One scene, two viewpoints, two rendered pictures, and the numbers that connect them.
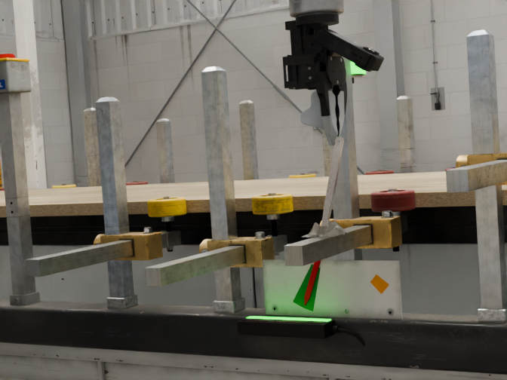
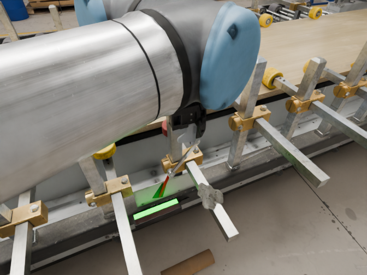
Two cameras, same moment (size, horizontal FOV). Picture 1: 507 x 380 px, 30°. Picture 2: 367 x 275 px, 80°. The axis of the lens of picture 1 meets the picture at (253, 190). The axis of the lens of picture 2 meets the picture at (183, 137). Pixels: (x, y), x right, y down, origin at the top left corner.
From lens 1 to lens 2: 141 cm
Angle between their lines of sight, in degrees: 62
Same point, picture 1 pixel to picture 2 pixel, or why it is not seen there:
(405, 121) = (58, 20)
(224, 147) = not seen: hidden behind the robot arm
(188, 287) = (41, 187)
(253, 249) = (126, 190)
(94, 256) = (27, 267)
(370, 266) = not seen: hidden behind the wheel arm
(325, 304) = (169, 192)
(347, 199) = (180, 153)
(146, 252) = (45, 221)
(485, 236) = (240, 146)
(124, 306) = (36, 244)
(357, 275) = (185, 178)
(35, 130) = not seen: outside the picture
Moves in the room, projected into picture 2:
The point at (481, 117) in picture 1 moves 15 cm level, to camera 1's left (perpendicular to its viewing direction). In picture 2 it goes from (252, 102) to (228, 128)
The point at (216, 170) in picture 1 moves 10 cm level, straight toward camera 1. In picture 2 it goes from (88, 167) to (115, 185)
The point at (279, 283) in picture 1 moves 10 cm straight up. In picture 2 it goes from (144, 196) to (140, 178)
